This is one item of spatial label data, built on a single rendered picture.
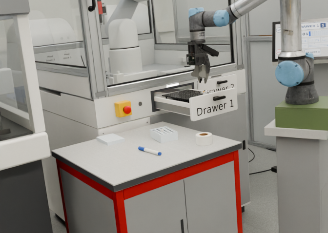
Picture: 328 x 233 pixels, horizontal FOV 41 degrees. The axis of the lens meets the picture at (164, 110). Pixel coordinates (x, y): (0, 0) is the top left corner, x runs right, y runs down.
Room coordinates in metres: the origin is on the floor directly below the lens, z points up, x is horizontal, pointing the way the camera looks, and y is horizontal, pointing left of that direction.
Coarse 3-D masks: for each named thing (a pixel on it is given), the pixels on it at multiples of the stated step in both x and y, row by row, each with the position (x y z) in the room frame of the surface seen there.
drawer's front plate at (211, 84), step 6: (216, 78) 2.46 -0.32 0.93; (222, 78) 2.49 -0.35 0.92; (228, 78) 2.51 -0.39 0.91; (234, 78) 2.54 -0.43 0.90; (198, 84) 2.39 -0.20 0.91; (204, 84) 2.41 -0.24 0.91; (210, 84) 2.43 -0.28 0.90; (216, 84) 2.46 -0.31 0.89; (222, 84) 2.48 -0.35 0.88; (228, 84) 2.51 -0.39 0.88; (234, 84) 2.54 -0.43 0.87
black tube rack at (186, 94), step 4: (176, 92) 2.28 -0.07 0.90; (180, 92) 2.28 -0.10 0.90; (184, 92) 2.26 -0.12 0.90; (188, 92) 2.25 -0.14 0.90; (192, 92) 2.24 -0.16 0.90; (196, 92) 2.23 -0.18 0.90; (200, 92) 2.22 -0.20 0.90; (164, 96) 2.22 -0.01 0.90; (168, 96) 2.19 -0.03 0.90; (172, 96) 2.19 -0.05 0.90; (176, 96) 2.18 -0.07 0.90; (180, 96) 2.17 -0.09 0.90; (184, 96) 2.16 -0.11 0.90; (188, 96) 2.15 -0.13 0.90; (192, 96) 2.14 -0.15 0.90; (196, 96) 2.13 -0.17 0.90; (180, 100) 2.20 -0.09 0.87; (184, 100) 2.19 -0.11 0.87
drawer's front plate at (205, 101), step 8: (232, 88) 2.10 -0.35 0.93; (200, 96) 1.98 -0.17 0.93; (208, 96) 2.01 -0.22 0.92; (232, 96) 2.09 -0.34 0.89; (192, 104) 1.95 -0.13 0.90; (200, 104) 1.98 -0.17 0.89; (208, 104) 2.00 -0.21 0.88; (216, 104) 2.03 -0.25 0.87; (232, 104) 2.09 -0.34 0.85; (192, 112) 1.95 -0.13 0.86; (200, 112) 1.97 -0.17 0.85; (216, 112) 2.03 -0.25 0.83; (224, 112) 2.06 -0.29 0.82; (192, 120) 1.95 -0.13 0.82
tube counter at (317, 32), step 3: (315, 30) 2.76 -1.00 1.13; (318, 30) 2.75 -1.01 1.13; (321, 30) 2.75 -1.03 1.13; (324, 30) 2.74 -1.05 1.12; (327, 30) 2.73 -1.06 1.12; (303, 33) 2.77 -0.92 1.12; (306, 33) 2.76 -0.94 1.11; (309, 33) 2.76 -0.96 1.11; (312, 33) 2.75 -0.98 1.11; (315, 33) 2.74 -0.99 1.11; (318, 33) 2.74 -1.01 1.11; (321, 33) 2.73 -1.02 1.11; (324, 33) 2.73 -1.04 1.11; (327, 33) 2.72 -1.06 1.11; (303, 36) 2.76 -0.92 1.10; (306, 36) 2.75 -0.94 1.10; (309, 36) 2.74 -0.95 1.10; (312, 36) 2.74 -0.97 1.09
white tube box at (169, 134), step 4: (156, 128) 1.96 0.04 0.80; (160, 128) 1.96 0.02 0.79; (164, 128) 1.96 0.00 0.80; (168, 128) 1.95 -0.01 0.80; (152, 132) 1.92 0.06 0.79; (156, 132) 1.90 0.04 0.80; (160, 132) 1.89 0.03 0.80; (164, 132) 1.89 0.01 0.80; (168, 132) 1.88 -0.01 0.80; (172, 132) 1.88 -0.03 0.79; (176, 132) 1.87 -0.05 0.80; (152, 136) 1.93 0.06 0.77; (156, 136) 1.88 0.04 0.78; (160, 136) 1.84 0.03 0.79; (164, 136) 1.85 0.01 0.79; (168, 136) 1.85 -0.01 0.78; (172, 136) 1.86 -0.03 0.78; (176, 136) 1.87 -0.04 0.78; (160, 140) 1.84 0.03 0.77; (164, 140) 1.84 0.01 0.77; (168, 140) 1.85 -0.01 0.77; (172, 140) 1.86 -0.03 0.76
